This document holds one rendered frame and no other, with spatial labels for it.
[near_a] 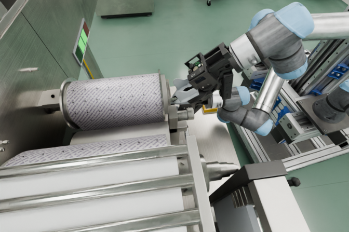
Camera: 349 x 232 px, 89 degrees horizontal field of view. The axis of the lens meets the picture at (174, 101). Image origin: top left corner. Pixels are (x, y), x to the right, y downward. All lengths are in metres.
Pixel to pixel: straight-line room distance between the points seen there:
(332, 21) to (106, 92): 0.65
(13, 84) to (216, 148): 0.72
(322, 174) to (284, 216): 1.91
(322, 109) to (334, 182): 1.07
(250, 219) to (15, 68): 0.54
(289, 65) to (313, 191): 1.65
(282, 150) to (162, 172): 1.61
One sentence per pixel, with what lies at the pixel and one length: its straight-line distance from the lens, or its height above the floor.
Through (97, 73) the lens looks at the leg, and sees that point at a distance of 1.59.
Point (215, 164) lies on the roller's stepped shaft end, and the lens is 0.34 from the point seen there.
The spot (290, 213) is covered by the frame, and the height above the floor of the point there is 1.44.
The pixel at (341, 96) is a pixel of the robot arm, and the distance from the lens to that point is 1.17.
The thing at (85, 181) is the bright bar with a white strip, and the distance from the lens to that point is 0.26.
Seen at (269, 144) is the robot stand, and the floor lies 0.21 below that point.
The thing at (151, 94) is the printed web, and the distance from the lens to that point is 0.46.
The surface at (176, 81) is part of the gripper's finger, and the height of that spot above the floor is 1.29.
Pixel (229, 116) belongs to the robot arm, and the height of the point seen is 1.03.
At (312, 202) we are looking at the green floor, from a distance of 2.02.
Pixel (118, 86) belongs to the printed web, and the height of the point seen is 1.31.
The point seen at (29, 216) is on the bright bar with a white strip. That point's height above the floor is 1.44.
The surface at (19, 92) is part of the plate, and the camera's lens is 0.54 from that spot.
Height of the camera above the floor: 1.66
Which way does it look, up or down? 55 degrees down
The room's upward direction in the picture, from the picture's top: straight up
